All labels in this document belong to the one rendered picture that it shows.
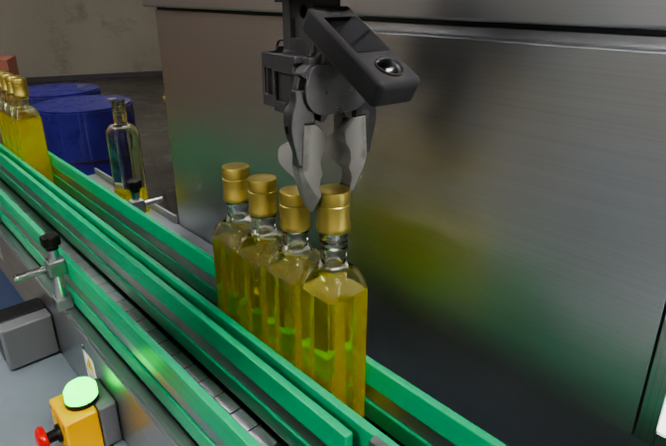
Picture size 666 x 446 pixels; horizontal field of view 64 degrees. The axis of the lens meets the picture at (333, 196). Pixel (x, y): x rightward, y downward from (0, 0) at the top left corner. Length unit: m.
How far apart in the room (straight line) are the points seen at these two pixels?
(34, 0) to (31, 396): 9.01
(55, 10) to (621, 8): 9.53
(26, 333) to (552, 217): 0.87
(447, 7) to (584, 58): 0.15
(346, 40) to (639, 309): 0.34
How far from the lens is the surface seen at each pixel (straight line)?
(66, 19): 9.82
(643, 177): 0.50
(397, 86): 0.43
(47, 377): 1.08
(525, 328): 0.60
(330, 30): 0.47
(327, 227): 0.54
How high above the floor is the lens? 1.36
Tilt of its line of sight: 21 degrees down
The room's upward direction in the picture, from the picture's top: straight up
